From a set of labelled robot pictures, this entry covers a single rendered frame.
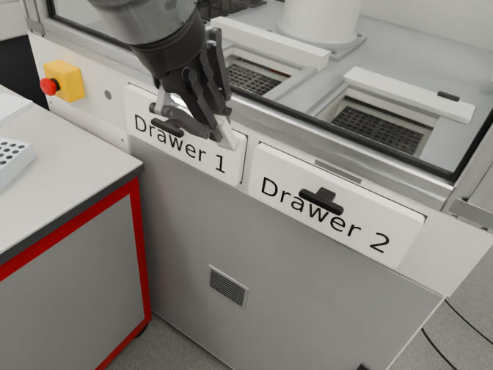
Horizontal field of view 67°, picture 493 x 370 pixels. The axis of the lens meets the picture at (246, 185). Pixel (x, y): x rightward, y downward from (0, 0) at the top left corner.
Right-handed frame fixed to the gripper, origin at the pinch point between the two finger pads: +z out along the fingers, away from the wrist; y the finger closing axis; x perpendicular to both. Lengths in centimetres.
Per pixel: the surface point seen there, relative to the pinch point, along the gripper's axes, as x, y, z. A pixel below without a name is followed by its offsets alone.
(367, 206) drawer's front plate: -20.7, 1.8, 14.2
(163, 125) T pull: 17.4, 2.4, 9.6
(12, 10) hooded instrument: 96, 27, 17
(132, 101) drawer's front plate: 29.0, 6.2, 11.4
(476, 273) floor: -63, 41, 150
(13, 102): 68, -1, 17
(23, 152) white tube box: 45.8, -12.1, 11.0
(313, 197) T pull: -13.0, -0.4, 11.8
